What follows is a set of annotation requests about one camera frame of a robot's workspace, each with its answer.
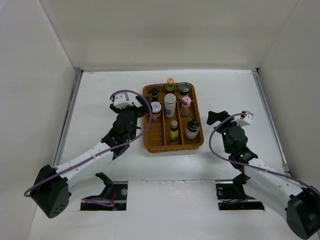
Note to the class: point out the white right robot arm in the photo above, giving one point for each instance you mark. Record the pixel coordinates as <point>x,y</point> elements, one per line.
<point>295,201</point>

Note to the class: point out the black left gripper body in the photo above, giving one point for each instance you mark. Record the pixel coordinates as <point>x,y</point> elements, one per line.
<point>137,112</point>

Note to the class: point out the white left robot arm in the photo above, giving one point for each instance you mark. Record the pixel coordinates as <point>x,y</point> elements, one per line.
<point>84,177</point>

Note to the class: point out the small black cap bottle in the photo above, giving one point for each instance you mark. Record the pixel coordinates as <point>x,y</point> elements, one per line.
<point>154,94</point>

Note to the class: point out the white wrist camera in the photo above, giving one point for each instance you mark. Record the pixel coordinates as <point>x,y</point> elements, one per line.
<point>245,119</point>
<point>121,100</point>

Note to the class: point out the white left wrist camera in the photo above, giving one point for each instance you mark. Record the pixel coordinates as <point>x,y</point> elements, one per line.
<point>121,100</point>

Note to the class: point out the silver lid tall jar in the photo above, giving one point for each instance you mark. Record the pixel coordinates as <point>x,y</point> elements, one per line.
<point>170,105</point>

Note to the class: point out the brown wicker divided tray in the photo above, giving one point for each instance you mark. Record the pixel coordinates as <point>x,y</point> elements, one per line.
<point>156,139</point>

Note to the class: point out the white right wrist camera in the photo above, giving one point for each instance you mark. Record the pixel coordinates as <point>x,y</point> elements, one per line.
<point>245,119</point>

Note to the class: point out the black stopper white bottle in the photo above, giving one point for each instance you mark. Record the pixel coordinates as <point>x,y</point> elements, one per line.
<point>192,129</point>

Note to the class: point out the black cap salt grinder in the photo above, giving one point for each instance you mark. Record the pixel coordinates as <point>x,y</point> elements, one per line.
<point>183,89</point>

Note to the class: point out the yellow label brown bottle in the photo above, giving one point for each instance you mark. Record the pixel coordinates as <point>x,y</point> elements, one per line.
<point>174,131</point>

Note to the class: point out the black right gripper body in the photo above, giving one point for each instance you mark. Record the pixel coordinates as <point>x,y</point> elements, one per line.
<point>224,135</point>

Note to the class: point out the white lid brown jar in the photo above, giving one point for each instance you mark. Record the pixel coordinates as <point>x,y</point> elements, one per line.
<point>156,108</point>

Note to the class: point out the yellow cap sauce bottle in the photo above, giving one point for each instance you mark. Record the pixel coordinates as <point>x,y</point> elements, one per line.
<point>170,86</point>

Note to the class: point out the pink lid spice jar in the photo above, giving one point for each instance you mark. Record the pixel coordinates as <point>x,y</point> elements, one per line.
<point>185,106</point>

